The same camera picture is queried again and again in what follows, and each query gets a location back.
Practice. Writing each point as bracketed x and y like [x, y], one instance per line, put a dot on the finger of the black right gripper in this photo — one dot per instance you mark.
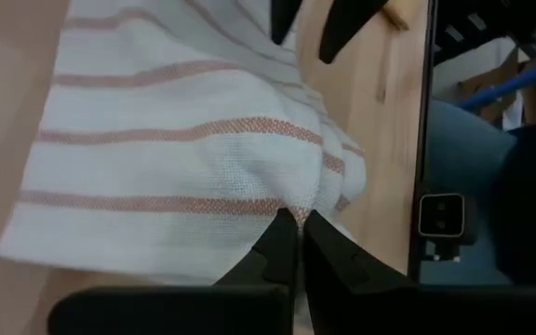
[283, 18]
[347, 23]

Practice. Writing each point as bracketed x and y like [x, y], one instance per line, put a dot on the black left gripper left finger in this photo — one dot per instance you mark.
[258, 298]

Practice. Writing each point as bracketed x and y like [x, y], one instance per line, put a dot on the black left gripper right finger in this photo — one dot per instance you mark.
[342, 298]

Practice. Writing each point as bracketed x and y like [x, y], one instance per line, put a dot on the white towel with red stripes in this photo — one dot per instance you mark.
[165, 163]

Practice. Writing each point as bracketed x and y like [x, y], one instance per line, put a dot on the blue bar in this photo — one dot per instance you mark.
[505, 88]

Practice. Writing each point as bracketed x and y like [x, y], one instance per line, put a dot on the black chair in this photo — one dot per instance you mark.
[533, 209]

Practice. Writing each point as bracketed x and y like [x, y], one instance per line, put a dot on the small table-level camera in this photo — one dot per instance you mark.
[440, 216]

